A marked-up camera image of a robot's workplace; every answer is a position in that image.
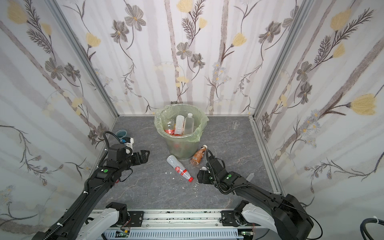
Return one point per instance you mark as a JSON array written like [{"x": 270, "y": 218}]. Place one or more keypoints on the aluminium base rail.
[{"x": 241, "y": 223}]

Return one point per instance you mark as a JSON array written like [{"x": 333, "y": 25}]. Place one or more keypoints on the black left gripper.
[{"x": 139, "y": 157}]

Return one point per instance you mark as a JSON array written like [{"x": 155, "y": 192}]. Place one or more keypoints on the orange brown coffee bottle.
[{"x": 197, "y": 157}]

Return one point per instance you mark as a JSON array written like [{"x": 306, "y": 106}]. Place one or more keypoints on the teal ceramic cup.
[{"x": 121, "y": 134}]

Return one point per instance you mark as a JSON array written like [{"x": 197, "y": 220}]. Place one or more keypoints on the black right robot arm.
[{"x": 264, "y": 198}]

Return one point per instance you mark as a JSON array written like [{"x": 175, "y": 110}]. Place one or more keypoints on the green mesh waste bin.
[{"x": 182, "y": 150}]

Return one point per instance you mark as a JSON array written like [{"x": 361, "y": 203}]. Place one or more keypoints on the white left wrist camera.
[{"x": 128, "y": 142}]

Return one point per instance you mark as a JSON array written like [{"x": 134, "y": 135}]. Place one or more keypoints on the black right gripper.
[{"x": 205, "y": 175}]

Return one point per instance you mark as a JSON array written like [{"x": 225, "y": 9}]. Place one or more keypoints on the frosted clear square bottle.
[{"x": 189, "y": 124}]

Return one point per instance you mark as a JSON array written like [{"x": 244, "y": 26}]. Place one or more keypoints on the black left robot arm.
[{"x": 72, "y": 225}]

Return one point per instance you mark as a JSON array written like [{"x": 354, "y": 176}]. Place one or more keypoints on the red label yellow cap bottle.
[{"x": 170, "y": 127}]

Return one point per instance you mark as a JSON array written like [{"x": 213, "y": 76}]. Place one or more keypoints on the clear bottle red cap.
[
  {"x": 179, "y": 168},
  {"x": 179, "y": 125}
]

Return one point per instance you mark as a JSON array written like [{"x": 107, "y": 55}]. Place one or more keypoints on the green plastic bin liner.
[{"x": 171, "y": 112}]

